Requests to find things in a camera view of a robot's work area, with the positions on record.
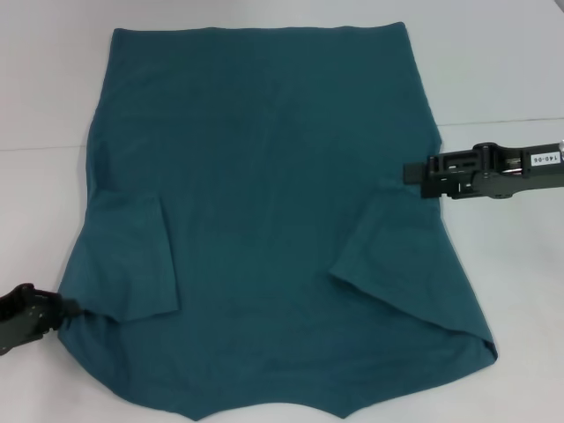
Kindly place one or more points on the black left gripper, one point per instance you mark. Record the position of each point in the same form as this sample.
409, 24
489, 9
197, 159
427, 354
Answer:
26, 317

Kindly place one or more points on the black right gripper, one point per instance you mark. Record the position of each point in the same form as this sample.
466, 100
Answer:
529, 174

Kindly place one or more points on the teal blue t-shirt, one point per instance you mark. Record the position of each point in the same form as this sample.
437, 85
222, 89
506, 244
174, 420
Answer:
273, 176

